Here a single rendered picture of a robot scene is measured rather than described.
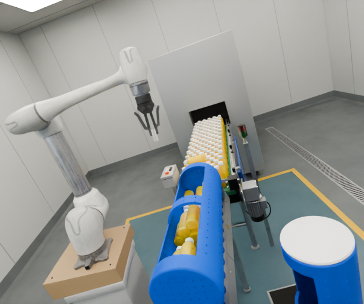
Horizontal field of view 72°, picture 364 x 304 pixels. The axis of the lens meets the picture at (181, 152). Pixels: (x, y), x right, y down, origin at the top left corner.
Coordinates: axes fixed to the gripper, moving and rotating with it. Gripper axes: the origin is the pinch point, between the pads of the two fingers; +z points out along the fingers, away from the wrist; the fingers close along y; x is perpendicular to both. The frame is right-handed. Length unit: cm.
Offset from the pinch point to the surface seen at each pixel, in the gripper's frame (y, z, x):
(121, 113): 86, 22, -460
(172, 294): 8, 50, 47
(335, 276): -52, 61, 51
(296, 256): -42, 54, 43
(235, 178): -43, 54, -38
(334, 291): -51, 68, 50
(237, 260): -30, 120, -35
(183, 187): -6, 50, -38
